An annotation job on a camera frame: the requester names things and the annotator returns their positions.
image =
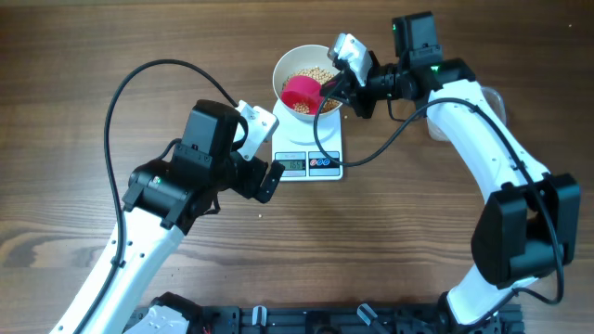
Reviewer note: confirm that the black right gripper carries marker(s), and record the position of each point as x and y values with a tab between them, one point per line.
355	95

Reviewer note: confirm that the soybeans in bowl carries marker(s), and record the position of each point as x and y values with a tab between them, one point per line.
320	75

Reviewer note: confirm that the white bowl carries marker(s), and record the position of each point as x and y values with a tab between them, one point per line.
304	57

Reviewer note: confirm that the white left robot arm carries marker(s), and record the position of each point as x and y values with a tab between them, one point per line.
164	199

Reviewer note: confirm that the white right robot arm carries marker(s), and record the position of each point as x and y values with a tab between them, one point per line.
527	229

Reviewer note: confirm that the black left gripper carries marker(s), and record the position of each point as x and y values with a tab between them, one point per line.
247	186

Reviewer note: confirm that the white digital kitchen scale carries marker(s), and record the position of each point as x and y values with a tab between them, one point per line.
294	146

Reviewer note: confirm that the clear plastic container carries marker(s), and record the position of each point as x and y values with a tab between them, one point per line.
493	99

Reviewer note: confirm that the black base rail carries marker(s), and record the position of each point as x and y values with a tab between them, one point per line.
414	319

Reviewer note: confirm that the pink measuring scoop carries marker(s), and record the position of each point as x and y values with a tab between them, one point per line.
302	94

